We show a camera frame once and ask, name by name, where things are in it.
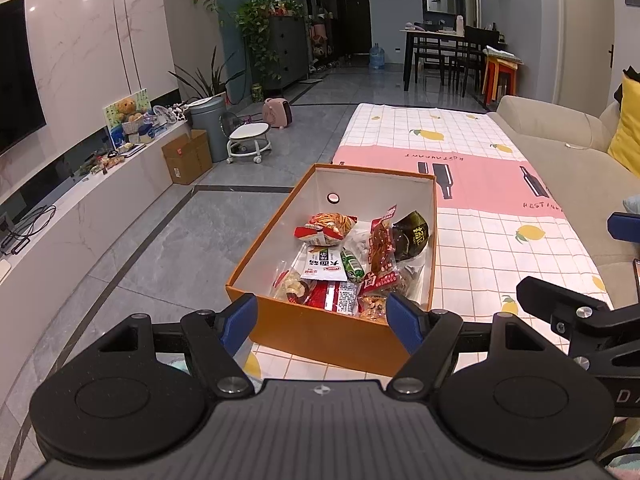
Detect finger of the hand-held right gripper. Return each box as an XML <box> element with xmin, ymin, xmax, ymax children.
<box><xmin>607</xmin><ymin>211</ymin><xmax>640</xmax><ymax>245</ymax></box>
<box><xmin>516</xmin><ymin>276</ymin><xmax>609</xmax><ymax>322</ymax></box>

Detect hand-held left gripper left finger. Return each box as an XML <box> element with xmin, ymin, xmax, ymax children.
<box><xmin>97</xmin><ymin>291</ymin><xmax>259</xmax><ymax>397</ymax></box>

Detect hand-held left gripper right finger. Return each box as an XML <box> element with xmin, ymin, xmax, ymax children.
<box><xmin>384</xmin><ymin>291</ymin><xmax>548</xmax><ymax>397</ymax></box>

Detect gold peanut packet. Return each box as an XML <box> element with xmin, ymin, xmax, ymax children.
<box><xmin>359</xmin><ymin>294</ymin><xmax>390</xmax><ymax>322</ymax></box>

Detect small red white packet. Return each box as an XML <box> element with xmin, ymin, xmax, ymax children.
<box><xmin>362</xmin><ymin>270</ymin><xmax>402</xmax><ymax>292</ymax></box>

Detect clear candy packet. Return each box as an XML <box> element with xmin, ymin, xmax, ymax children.
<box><xmin>272</xmin><ymin>269</ymin><xmax>309</xmax><ymax>306</ymax></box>

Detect orange cardboard box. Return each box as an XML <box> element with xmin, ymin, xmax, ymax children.
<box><xmin>225</xmin><ymin>162</ymin><xmax>439</xmax><ymax>379</ymax></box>

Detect red packet white label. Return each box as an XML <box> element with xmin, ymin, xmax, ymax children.
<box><xmin>305</xmin><ymin>280</ymin><xmax>362</xmax><ymax>317</ymax></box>

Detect green sausage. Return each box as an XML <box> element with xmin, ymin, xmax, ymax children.
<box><xmin>341</xmin><ymin>249</ymin><xmax>369</xmax><ymax>284</ymax></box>

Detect orange spicy strips packet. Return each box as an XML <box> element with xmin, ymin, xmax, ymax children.
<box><xmin>370</xmin><ymin>205</ymin><xmax>399</xmax><ymax>282</ymax></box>

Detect dark green snack packet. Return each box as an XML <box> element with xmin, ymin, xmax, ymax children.
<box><xmin>392</xmin><ymin>210</ymin><xmax>430</xmax><ymax>262</ymax></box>

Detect white snack sticks packet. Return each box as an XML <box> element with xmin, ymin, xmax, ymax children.
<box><xmin>300</xmin><ymin>245</ymin><xmax>349</xmax><ymax>282</ymax></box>

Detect red crispy sticks bag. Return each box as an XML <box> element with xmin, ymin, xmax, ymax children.
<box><xmin>294</xmin><ymin>212</ymin><xmax>359</xmax><ymax>247</ymax></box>

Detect beige sofa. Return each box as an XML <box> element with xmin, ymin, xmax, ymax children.
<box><xmin>487</xmin><ymin>94</ymin><xmax>640</xmax><ymax>287</ymax></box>

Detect yellow pillow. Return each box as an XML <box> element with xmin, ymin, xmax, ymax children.
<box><xmin>607</xmin><ymin>72</ymin><xmax>640</xmax><ymax>177</ymax></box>

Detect lemon print tablecloth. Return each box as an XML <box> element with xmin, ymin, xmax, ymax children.
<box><xmin>245</xmin><ymin>102</ymin><xmax>616</xmax><ymax>387</ymax></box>

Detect black cloth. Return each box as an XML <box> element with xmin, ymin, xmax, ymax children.
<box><xmin>614</xmin><ymin>66</ymin><xmax>640</xmax><ymax>106</ymax></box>

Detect brown cardboard carton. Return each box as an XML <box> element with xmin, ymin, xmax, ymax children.
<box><xmin>160</xmin><ymin>129</ymin><xmax>214</xmax><ymax>186</ymax></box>

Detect white tv console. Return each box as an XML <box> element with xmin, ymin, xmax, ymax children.
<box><xmin>0</xmin><ymin>120</ymin><xmax>194</xmax><ymax>312</ymax></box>

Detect white rolling stool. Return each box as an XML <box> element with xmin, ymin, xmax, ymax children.
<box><xmin>225</xmin><ymin>122</ymin><xmax>274</xmax><ymax>165</ymax></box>

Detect orange plastic stool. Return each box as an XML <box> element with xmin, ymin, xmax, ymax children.
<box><xmin>482</xmin><ymin>55</ymin><xmax>519</xmax><ymax>107</ymax></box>

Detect grey trash bin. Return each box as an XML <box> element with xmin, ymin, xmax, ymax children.
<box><xmin>188</xmin><ymin>95</ymin><xmax>229</xmax><ymax>164</ymax></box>

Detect seat cushion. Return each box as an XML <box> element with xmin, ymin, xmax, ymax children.
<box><xmin>483</xmin><ymin>45</ymin><xmax>524</xmax><ymax>66</ymax></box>

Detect pink heater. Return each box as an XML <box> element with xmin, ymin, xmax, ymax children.
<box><xmin>263</xmin><ymin>97</ymin><xmax>296</xmax><ymax>130</ymax></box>

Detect teddy bear picture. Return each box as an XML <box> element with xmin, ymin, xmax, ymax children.
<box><xmin>103</xmin><ymin>88</ymin><xmax>151</xmax><ymax>151</ymax></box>

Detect black dining chair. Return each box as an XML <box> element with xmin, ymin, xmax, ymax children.
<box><xmin>462</xmin><ymin>25</ymin><xmax>501</xmax><ymax>97</ymax></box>
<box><xmin>413</xmin><ymin>49</ymin><xmax>452</xmax><ymax>87</ymax></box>

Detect long leaf potted plant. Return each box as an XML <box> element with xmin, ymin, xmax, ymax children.
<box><xmin>168</xmin><ymin>47</ymin><xmax>247</xmax><ymax>107</ymax></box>

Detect black dining table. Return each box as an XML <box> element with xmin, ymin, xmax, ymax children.
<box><xmin>400</xmin><ymin>26</ymin><xmax>494</xmax><ymax>94</ymax></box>

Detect grey drawer cabinet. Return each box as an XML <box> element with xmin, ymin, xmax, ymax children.
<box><xmin>270</xmin><ymin>15</ymin><xmax>310</xmax><ymax>92</ymax></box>

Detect shoe rack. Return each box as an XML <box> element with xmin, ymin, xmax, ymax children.
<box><xmin>307</xmin><ymin>14</ymin><xmax>336</xmax><ymax>74</ymax></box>

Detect trailing vine plant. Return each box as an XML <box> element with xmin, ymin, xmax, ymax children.
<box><xmin>234</xmin><ymin>0</ymin><xmax>282</xmax><ymax>84</ymax></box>

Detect black television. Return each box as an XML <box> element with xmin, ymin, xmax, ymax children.
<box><xmin>0</xmin><ymin>0</ymin><xmax>49</xmax><ymax>157</ymax></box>

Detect black cables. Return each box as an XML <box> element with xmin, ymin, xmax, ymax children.
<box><xmin>0</xmin><ymin>203</ymin><xmax>59</xmax><ymax>257</ymax></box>

